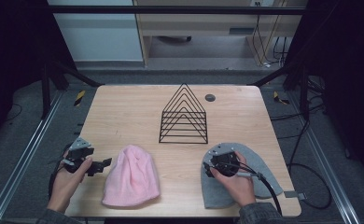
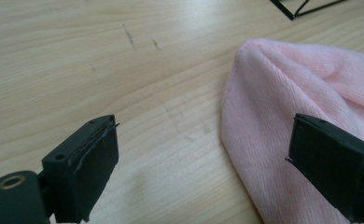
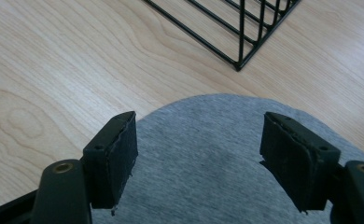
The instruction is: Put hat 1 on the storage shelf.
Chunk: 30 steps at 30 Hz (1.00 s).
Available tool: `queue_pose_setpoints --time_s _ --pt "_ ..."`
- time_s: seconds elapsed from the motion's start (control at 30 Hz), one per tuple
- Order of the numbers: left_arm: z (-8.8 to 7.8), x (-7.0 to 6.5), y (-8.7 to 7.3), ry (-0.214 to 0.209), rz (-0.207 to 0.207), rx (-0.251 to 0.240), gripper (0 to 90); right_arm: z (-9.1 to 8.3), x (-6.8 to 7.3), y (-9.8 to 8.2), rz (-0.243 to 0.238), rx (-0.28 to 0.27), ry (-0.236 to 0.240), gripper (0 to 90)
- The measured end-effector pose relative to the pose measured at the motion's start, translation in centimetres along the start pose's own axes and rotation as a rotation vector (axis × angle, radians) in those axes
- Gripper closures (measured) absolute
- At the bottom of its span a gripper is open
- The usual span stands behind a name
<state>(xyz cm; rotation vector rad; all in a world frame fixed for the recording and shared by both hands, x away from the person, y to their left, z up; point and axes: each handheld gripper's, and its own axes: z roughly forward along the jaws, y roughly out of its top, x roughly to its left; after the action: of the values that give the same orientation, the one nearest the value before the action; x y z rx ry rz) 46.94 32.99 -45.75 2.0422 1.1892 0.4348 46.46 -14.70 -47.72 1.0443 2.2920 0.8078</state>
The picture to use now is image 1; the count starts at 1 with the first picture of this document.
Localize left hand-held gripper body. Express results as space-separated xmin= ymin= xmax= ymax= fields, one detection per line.
xmin=62 ymin=136 xmax=95 ymax=174

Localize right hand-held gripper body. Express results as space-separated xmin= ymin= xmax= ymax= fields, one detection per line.
xmin=203 ymin=143 xmax=241 ymax=178

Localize grey knit hat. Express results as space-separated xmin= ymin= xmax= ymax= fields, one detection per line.
xmin=200 ymin=142 xmax=284 ymax=210

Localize pink knit hat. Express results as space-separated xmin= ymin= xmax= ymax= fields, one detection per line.
xmin=101 ymin=144 xmax=161 ymax=209

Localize black wire rack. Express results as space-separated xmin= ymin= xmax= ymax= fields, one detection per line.
xmin=158 ymin=82 xmax=209 ymax=145

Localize person's left hand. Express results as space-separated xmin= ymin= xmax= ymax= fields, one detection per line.
xmin=48 ymin=155 xmax=93 ymax=215

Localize person's right hand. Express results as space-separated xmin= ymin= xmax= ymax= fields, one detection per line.
xmin=209 ymin=150 xmax=258 ymax=208

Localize yellow black striped tape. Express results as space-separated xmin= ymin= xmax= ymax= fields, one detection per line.
xmin=74 ymin=90 xmax=87 ymax=107

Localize white cabinet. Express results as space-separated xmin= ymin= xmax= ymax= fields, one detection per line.
xmin=47 ymin=0 xmax=145 ymax=63

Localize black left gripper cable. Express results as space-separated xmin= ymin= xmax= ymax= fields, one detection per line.
xmin=47 ymin=143 xmax=76 ymax=201

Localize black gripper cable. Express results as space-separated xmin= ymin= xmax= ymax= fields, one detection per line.
xmin=216 ymin=160 xmax=284 ymax=217
xmin=47 ymin=143 xmax=76 ymax=201

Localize aluminium floor rail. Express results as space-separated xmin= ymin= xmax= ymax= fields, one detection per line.
xmin=0 ymin=90 xmax=65 ymax=224
xmin=287 ymin=90 xmax=362 ymax=224

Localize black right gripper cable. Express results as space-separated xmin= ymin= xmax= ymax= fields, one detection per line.
xmin=216 ymin=160 xmax=284 ymax=217

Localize black frame strut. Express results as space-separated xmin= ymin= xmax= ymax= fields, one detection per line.
xmin=252 ymin=61 xmax=311 ymax=121
xmin=41 ymin=60 xmax=105 ymax=121

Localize yellow handled tool right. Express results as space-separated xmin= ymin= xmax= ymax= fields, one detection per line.
xmin=273 ymin=91 xmax=290 ymax=105

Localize grey table bracket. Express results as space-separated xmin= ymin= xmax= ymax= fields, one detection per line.
xmin=284 ymin=190 xmax=308 ymax=201

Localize black looped floor cable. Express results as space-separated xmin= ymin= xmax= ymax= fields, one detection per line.
xmin=287 ymin=118 xmax=333 ymax=210

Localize hanging yellow and black cables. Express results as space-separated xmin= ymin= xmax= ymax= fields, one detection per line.
xmin=252 ymin=2 xmax=289 ymax=68

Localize black horizontal frame bar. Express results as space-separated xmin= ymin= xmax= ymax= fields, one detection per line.
xmin=48 ymin=5 xmax=307 ymax=16

